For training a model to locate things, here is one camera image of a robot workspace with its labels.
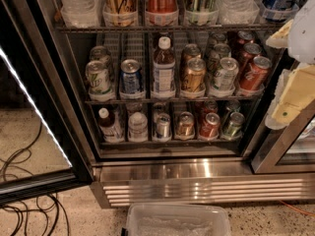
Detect red can bottom front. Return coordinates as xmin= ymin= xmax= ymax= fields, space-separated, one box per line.
xmin=199 ymin=113 xmax=221 ymax=140

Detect silver redbull can front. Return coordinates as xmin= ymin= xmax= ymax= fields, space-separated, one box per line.
xmin=156 ymin=113 xmax=170 ymax=139

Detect gold can middle front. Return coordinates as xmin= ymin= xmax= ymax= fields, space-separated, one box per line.
xmin=181 ymin=57 xmax=206 ymax=92

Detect red can bottom behind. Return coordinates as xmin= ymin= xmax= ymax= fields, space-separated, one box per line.
xmin=195 ymin=100 xmax=219 ymax=122

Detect silver redbull can behind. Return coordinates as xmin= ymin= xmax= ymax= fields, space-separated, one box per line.
xmin=153 ymin=102 xmax=165 ymax=122

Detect green striped can top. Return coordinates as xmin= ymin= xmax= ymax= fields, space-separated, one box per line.
xmin=183 ymin=0 xmax=219 ymax=26

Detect gold can middle behind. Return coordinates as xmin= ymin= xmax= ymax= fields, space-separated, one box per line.
xmin=180 ymin=43 xmax=202 ymax=72

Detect clear plastic bin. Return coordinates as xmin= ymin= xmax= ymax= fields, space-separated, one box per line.
xmin=121 ymin=203 xmax=231 ymax=236

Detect gold tall can top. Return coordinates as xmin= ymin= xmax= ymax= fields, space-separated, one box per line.
xmin=102 ymin=0 xmax=138 ymax=27

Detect green 7up can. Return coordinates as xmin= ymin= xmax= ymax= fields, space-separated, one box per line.
xmin=86 ymin=60 xmax=111 ymax=94
xmin=90 ymin=45 xmax=114 ymax=81

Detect blue pepsi can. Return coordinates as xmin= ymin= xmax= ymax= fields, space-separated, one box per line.
xmin=120 ymin=59 xmax=143 ymax=94

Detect water bottle top left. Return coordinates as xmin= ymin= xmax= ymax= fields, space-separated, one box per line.
xmin=61 ymin=0 xmax=102 ymax=29

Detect water bottle top right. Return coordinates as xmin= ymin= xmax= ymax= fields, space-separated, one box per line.
xmin=217 ymin=0 xmax=259 ymax=25

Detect orange floor cable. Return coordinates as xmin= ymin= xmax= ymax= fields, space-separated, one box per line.
xmin=279 ymin=200 xmax=315 ymax=218

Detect white green can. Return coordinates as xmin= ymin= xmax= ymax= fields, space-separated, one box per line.
xmin=207 ymin=43 xmax=231 ymax=73
xmin=212 ymin=57 xmax=239 ymax=91
xmin=207 ymin=32 xmax=227 ymax=48

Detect silver redbull can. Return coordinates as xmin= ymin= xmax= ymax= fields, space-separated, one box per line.
xmin=153 ymin=102 xmax=165 ymax=122
xmin=156 ymin=113 xmax=170 ymax=139

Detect right fridge glass door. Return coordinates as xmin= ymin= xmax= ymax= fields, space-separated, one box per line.
xmin=251 ymin=100 xmax=315 ymax=174

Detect open fridge glass door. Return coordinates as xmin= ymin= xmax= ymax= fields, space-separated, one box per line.
xmin=0 ymin=0 xmax=93 ymax=206

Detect red tall can top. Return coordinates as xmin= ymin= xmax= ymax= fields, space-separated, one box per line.
xmin=145 ymin=0 xmax=179 ymax=27

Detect red coke can front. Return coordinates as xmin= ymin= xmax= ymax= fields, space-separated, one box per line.
xmin=239 ymin=56 xmax=272 ymax=90

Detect green can bottom behind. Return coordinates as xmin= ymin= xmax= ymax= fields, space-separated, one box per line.
xmin=221 ymin=99 xmax=241 ymax=124

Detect brown tea bottle middle shelf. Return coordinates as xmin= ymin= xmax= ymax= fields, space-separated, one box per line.
xmin=153 ymin=36 xmax=175 ymax=93

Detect green 7up can front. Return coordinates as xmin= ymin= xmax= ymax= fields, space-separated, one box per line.
xmin=86 ymin=60 xmax=111 ymax=94

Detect clear water bottle bottom shelf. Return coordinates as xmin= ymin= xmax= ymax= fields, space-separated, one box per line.
xmin=128 ymin=112 xmax=148 ymax=143

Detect green 7up can behind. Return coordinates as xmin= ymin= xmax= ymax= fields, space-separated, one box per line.
xmin=90 ymin=45 xmax=114 ymax=81

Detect green can bottom front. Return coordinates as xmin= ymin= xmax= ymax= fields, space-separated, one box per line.
xmin=222 ymin=112 xmax=245 ymax=139

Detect white green can front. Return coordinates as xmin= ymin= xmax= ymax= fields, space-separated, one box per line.
xmin=212 ymin=57 xmax=239 ymax=91

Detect red coke can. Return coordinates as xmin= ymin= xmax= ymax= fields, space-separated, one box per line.
xmin=230 ymin=30 xmax=255 ymax=56
xmin=239 ymin=56 xmax=272 ymax=90
xmin=237 ymin=42 xmax=262 ymax=73

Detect white green can middle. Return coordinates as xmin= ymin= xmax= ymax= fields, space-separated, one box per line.
xmin=207 ymin=43 xmax=231 ymax=73

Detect brown juice bottle bottom shelf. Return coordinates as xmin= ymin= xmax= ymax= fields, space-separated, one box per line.
xmin=98 ymin=107 xmax=124 ymax=143

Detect stainless fridge base grille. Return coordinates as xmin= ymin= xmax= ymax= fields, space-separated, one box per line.
xmin=91 ymin=158 xmax=315 ymax=208

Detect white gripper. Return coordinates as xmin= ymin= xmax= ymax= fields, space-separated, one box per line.
xmin=266 ymin=0 xmax=315 ymax=125

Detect red coke can middle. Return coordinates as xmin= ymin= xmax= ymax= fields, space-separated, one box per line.
xmin=237 ymin=42 xmax=262 ymax=73

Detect black floor cables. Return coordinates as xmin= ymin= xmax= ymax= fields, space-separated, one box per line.
xmin=0 ymin=120 xmax=71 ymax=236

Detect gold can bottom shelf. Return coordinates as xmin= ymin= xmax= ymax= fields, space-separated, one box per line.
xmin=176 ymin=111 xmax=194 ymax=137

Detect red coke can back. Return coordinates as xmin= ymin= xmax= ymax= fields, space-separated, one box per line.
xmin=230 ymin=30 xmax=255 ymax=56

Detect white green can back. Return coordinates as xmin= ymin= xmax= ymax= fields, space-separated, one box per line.
xmin=207 ymin=32 xmax=227 ymax=48

